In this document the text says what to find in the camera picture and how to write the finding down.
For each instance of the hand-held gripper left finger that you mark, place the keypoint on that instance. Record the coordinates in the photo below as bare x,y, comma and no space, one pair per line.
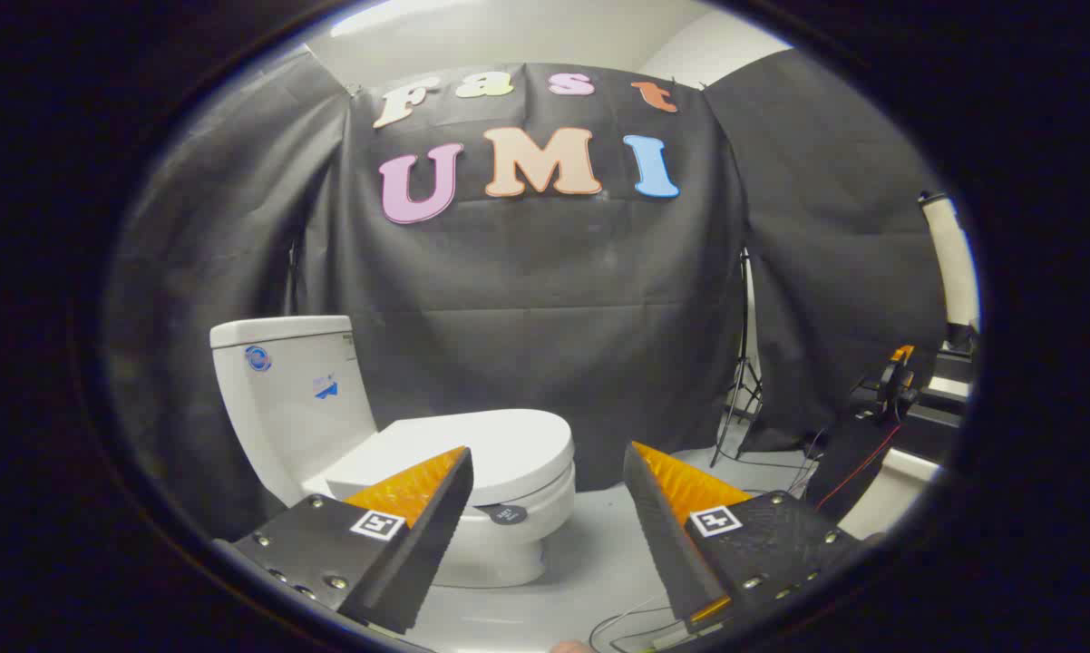
436,535

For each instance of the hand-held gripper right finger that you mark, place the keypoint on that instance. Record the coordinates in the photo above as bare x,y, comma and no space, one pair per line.
658,535

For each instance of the white toilet lid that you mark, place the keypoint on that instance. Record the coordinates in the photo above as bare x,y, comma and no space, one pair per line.
509,449

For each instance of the white toilet seat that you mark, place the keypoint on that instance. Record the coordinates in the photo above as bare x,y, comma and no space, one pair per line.
554,487

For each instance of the white toilet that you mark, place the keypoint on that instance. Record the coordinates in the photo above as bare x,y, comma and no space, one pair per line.
282,399

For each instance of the black tripod stand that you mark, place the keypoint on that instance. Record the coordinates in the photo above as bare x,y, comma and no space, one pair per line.
743,363

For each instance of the dark cloth covered stand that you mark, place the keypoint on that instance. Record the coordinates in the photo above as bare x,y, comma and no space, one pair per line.
849,467

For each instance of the black backdrop cloth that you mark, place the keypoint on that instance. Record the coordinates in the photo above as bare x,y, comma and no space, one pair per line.
554,299

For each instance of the black orange gripper device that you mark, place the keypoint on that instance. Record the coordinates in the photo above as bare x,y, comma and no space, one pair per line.
885,390

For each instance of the white cylindrical post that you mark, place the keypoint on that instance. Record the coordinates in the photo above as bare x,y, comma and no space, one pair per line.
953,263

